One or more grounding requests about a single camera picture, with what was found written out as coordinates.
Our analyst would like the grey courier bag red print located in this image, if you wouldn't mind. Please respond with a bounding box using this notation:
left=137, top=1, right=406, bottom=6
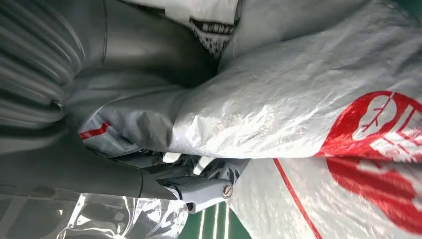
left=227, top=157, right=422, bottom=239

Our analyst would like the green conveyor belt aluminium frame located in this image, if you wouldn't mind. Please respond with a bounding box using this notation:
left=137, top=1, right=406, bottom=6
left=178, top=202, right=252, bottom=239

